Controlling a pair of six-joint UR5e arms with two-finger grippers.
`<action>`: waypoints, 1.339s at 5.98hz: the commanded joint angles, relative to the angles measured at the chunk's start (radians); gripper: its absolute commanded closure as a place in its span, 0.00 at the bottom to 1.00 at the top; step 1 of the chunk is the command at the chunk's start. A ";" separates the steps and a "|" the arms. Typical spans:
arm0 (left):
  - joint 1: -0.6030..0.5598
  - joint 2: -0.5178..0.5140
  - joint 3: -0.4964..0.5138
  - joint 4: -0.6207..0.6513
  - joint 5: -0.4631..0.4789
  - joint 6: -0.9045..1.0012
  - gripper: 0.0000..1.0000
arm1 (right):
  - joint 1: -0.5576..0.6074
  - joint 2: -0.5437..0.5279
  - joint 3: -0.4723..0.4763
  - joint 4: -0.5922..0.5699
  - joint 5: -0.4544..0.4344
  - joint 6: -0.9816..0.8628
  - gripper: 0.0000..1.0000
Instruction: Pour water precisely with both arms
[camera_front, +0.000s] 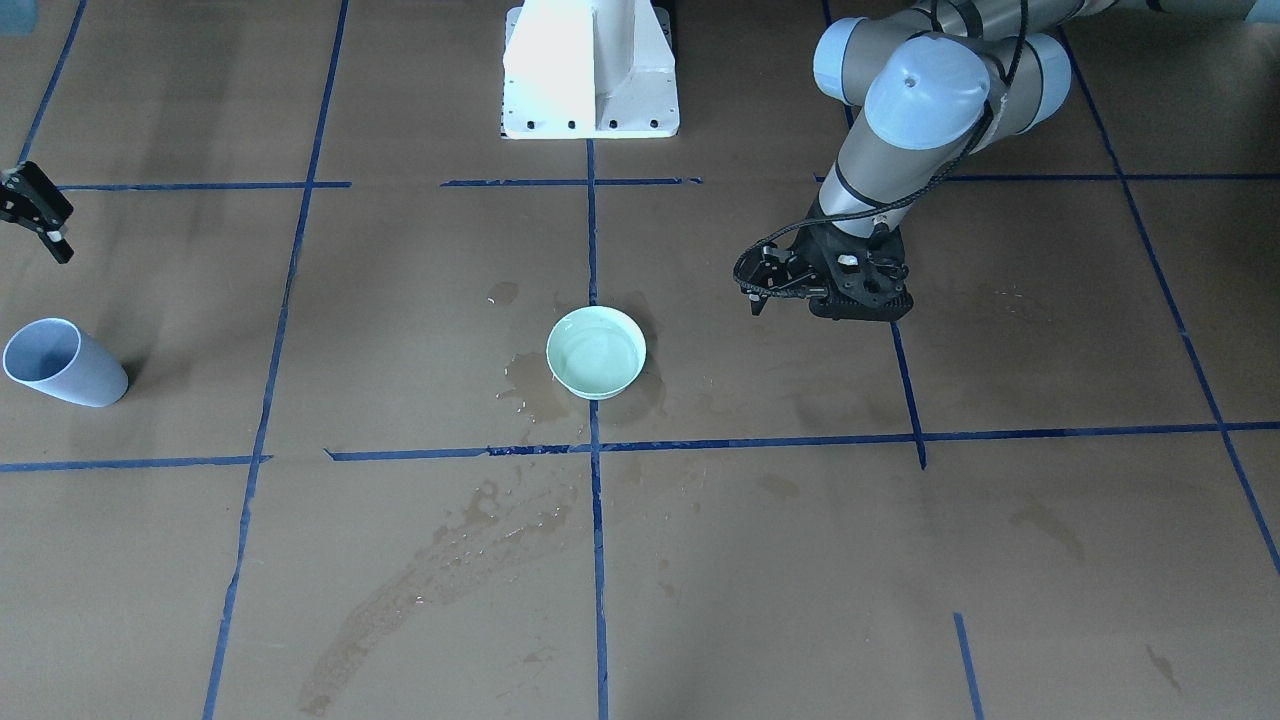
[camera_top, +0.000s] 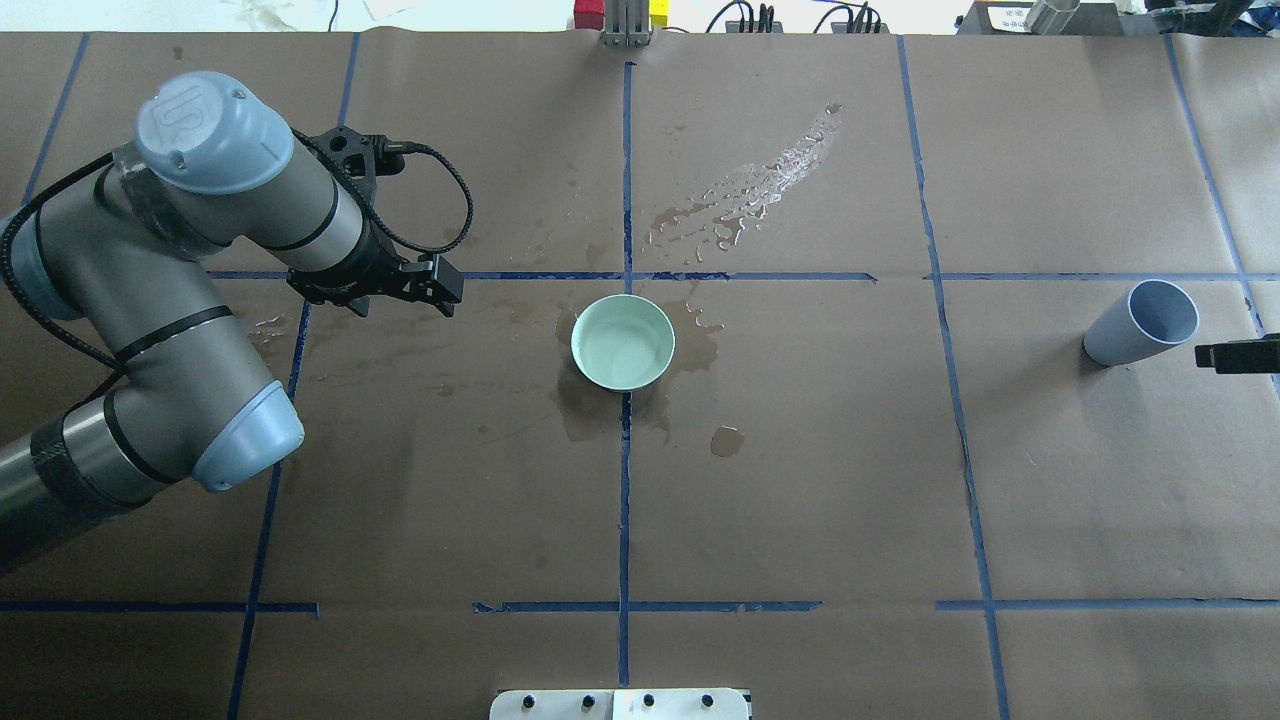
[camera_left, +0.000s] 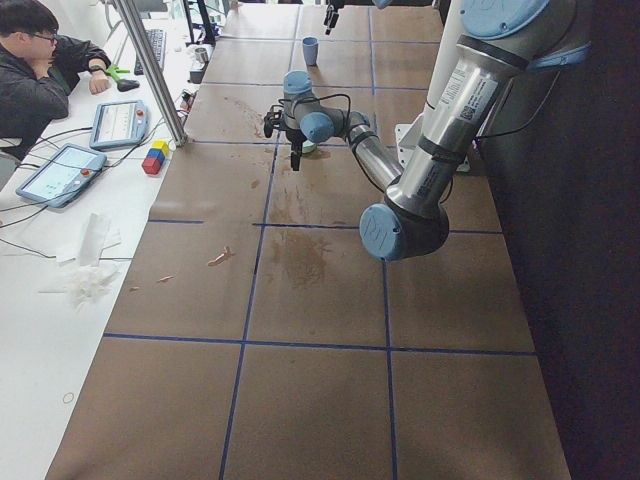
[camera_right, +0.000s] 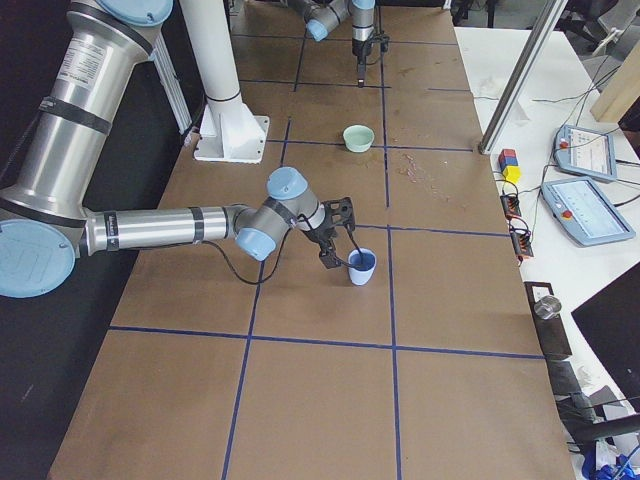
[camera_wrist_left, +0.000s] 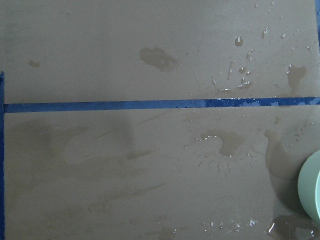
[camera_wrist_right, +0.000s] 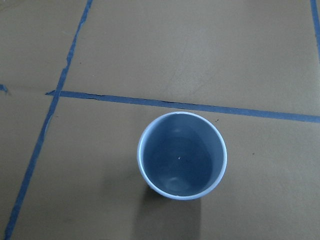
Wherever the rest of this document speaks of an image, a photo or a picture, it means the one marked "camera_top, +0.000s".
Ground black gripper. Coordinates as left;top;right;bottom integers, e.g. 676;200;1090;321
287;225;465;318

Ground blue-grey plastic cup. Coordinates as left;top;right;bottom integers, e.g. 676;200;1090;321
1082;279;1201;366

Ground light green bowl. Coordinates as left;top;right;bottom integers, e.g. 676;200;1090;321
570;293;676;393

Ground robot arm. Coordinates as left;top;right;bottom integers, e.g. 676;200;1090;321
1;70;465;574

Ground red block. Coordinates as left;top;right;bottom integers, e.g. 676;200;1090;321
572;0;605;31

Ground yellow block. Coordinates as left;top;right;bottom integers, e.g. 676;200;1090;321
648;0;671;28

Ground silver metal cup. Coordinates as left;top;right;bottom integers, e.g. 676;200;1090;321
1025;0;1082;36

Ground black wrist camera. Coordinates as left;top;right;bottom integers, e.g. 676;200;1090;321
302;126;406;204

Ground aluminium frame post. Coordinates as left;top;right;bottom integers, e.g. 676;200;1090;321
602;0;654;47

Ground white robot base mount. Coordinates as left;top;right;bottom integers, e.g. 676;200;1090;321
488;687;754;719

